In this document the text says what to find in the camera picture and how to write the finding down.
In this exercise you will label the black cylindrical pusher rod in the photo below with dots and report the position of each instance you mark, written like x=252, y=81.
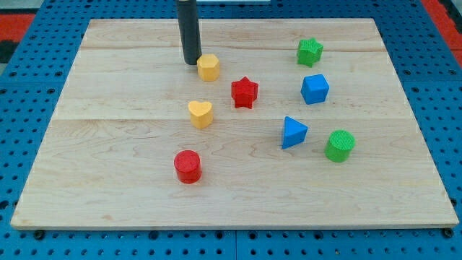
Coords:
x=188, y=22

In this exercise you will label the blue cube block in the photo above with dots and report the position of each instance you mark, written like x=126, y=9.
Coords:
x=314, y=89

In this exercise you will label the blue triangle block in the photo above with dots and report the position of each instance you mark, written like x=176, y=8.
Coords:
x=293, y=132

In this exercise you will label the yellow hexagon block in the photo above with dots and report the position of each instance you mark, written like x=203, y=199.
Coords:
x=208, y=67

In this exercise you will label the red star block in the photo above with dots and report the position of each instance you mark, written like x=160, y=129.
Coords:
x=244, y=92

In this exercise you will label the yellow heart block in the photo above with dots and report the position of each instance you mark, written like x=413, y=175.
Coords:
x=201, y=113

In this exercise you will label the green star block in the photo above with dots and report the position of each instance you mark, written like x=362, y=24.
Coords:
x=309, y=52

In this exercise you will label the red cylinder block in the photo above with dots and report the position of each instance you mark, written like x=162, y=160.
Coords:
x=187, y=164

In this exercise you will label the light wooden board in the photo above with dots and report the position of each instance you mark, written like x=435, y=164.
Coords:
x=106, y=161

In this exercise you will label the green cylinder block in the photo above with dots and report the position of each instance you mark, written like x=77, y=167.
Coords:
x=339, y=146

